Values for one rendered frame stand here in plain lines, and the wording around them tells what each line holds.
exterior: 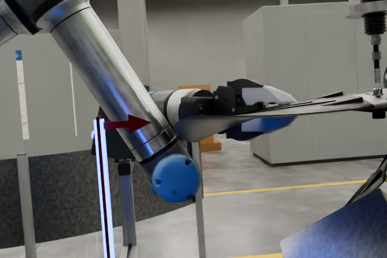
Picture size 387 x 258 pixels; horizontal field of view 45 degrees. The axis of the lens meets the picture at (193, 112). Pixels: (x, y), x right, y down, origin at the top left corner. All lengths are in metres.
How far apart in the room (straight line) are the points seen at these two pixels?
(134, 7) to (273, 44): 2.50
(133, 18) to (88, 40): 4.13
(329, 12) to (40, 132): 4.31
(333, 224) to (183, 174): 0.23
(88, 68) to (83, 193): 1.64
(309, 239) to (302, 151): 6.24
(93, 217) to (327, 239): 1.84
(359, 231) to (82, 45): 0.46
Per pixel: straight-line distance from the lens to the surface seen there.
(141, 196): 2.47
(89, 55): 0.73
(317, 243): 0.63
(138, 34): 4.84
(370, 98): 0.63
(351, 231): 0.61
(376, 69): 0.63
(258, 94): 0.69
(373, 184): 0.72
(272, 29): 6.73
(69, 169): 2.30
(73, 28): 0.73
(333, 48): 6.96
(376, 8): 0.61
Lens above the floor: 1.22
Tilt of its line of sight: 3 degrees down
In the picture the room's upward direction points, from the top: 4 degrees counter-clockwise
